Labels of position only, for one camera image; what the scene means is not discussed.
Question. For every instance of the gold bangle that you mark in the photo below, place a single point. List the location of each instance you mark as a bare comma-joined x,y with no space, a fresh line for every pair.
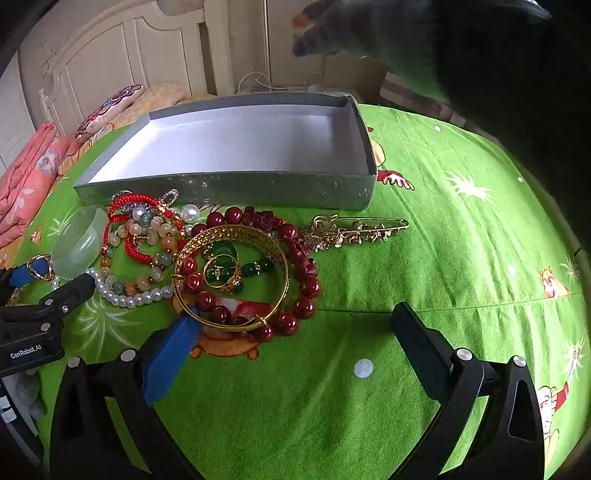
231,230

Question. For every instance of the peach patterned pillow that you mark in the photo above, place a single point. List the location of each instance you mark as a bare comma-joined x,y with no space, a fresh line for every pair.
161,94

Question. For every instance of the person's right hand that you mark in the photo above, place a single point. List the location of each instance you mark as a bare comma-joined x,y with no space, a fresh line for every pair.
360,32

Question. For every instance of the grey cardboard box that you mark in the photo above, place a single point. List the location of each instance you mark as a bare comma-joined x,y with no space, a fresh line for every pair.
231,138

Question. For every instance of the thin pole desk lamp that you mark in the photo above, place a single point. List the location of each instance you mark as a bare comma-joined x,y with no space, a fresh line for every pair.
264,46

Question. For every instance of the cream wooden headboard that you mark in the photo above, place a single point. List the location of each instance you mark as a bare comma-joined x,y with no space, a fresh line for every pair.
115,50

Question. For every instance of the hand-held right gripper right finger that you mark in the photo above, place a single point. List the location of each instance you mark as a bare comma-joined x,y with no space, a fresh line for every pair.
422,350

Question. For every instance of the pink floral quilt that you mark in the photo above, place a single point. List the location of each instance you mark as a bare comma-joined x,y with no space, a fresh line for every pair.
27,180

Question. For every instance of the pale green jade bangle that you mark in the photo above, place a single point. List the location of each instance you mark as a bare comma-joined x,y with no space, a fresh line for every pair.
90,230

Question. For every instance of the embroidered flower pillow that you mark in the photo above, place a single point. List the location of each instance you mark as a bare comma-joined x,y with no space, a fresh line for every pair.
111,108

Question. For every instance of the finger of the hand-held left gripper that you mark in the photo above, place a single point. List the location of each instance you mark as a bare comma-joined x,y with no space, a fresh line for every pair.
69,293
23,275

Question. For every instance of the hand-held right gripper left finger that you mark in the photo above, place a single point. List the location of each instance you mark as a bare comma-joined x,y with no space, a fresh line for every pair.
171,360

